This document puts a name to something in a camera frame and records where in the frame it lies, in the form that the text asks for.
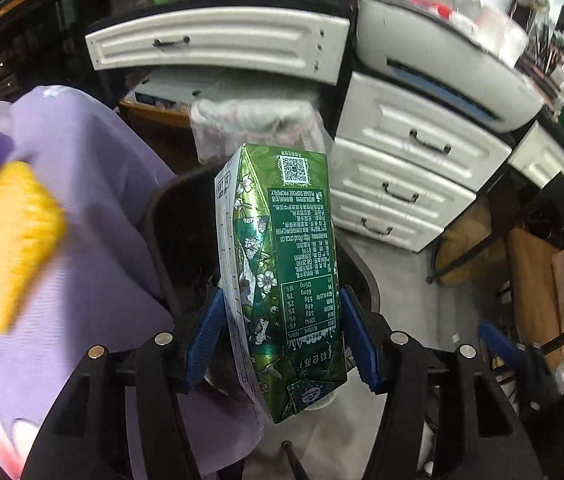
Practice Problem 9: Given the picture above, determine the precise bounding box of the white printer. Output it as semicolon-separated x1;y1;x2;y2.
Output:
357;0;545;133

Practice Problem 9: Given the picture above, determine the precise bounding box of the green drink carton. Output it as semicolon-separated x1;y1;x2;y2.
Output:
214;143;349;425

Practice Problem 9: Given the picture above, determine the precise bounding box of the purple floral tablecloth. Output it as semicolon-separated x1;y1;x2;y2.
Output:
0;85;263;480

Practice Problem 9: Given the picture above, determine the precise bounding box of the white plastic bag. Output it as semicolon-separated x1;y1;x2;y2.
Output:
449;0;530;66

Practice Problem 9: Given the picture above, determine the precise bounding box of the plain white drawer panel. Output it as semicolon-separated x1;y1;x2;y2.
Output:
134;71;315;108

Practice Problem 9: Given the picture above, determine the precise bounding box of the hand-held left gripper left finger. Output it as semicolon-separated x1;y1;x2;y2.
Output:
21;287;226;480

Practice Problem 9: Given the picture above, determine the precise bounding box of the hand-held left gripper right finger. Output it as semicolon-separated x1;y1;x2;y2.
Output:
339;285;545;480

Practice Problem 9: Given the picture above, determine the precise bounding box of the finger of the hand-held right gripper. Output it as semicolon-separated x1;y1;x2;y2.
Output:
479;322;562;411

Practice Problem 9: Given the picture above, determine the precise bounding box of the dark brown trash bin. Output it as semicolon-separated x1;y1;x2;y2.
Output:
142;162;385;401

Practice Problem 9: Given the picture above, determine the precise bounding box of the long white drawer front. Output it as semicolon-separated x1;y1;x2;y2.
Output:
84;12;351;86

